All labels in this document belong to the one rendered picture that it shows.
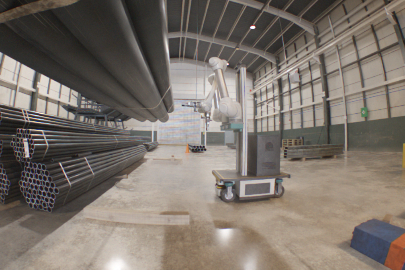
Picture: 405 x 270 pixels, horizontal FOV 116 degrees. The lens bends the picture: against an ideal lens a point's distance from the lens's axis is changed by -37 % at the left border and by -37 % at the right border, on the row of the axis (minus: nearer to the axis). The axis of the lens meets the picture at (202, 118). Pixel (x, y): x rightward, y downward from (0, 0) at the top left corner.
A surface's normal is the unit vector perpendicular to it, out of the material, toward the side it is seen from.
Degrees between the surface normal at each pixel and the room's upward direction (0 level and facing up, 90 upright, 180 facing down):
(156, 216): 90
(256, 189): 90
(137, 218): 90
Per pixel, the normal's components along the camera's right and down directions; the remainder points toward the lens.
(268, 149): 0.10, -0.10
